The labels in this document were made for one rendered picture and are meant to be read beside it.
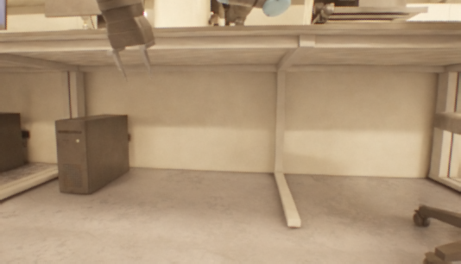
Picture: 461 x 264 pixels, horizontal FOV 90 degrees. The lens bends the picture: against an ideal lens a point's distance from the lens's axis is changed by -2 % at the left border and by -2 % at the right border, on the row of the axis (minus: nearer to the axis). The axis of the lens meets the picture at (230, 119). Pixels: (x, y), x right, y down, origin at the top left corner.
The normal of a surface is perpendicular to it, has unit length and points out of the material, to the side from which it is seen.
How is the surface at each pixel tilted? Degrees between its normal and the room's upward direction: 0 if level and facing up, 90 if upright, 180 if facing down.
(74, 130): 90
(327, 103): 90
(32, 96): 90
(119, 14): 122
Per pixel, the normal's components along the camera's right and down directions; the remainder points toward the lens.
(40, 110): -0.10, 0.10
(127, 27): -0.10, 0.44
